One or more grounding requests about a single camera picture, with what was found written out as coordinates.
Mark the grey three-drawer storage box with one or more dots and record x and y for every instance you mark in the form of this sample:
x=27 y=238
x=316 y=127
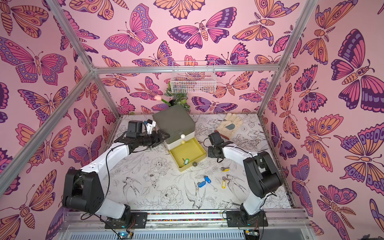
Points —
x=182 y=143

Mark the beige work glove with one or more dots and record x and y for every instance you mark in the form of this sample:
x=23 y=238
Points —
x=229 y=126

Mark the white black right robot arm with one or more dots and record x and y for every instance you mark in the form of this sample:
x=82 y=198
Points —
x=263 y=179

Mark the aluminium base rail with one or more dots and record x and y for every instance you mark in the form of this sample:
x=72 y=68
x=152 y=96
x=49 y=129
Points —
x=274 y=224

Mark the potted green plant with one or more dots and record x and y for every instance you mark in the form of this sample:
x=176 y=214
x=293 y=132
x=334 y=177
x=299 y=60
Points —
x=176 y=99

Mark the white wire wall basket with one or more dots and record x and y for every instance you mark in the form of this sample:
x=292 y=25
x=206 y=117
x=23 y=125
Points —
x=193 y=77

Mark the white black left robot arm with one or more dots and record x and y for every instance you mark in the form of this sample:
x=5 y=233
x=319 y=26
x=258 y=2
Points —
x=83 y=189

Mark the aluminium cage frame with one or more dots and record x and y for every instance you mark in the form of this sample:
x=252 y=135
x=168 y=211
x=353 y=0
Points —
x=113 y=34

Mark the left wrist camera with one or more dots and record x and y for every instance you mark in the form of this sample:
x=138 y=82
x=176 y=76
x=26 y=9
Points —
x=139 y=128

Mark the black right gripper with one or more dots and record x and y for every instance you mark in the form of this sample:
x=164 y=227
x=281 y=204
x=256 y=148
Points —
x=214 y=139

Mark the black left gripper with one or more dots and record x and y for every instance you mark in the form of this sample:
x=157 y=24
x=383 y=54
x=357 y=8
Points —
x=157 y=140

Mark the key with blue tag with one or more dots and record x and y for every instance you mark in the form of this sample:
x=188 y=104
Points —
x=201 y=184

